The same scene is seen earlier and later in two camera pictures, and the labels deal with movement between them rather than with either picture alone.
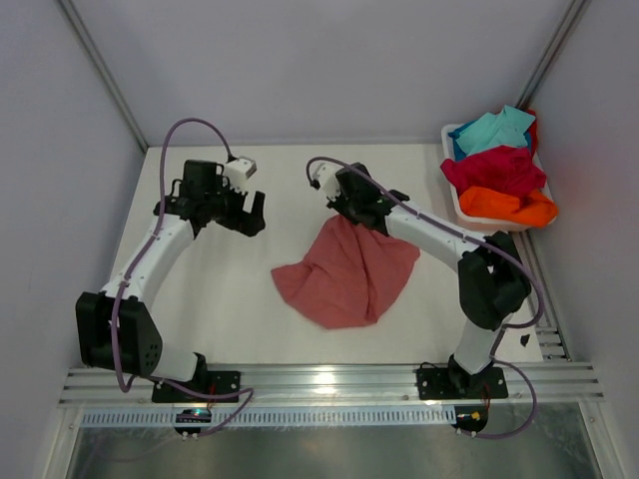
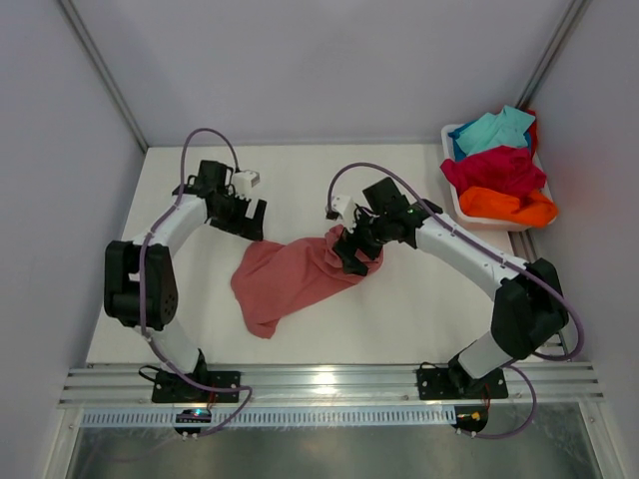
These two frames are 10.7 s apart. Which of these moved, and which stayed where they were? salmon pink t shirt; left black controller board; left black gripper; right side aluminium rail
Moved: salmon pink t shirt
Stayed: right side aluminium rail; left black controller board; left black gripper
